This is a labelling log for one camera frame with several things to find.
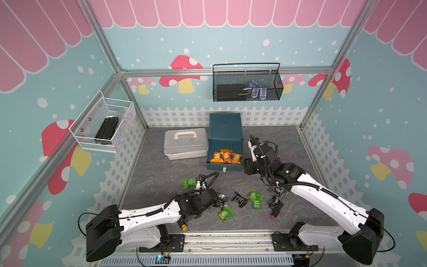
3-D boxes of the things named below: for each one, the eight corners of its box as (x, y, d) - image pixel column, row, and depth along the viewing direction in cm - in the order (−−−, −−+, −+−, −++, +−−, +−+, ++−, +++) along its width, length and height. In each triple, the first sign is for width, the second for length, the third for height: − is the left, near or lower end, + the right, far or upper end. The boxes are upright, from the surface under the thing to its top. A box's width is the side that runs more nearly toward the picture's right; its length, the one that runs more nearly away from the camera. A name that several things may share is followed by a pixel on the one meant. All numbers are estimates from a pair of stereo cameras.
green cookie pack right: (249, 209, 86) (250, 207, 84) (247, 191, 92) (248, 188, 90) (263, 209, 86) (264, 207, 84) (260, 191, 92) (261, 188, 90)
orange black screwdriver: (270, 217, 83) (271, 215, 81) (286, 192, 92) (287, 190, 89) (273, 220, 83) (275, 218, 80) (289, 195, 91) (291, 193, 88)
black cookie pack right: (272, 210, 85) (274, 208, 83) (266, 204, 87) (267, 202, 85) (279, 202, 88) (281, 200, 86) (273, 196, 90) (274, 194, 88)
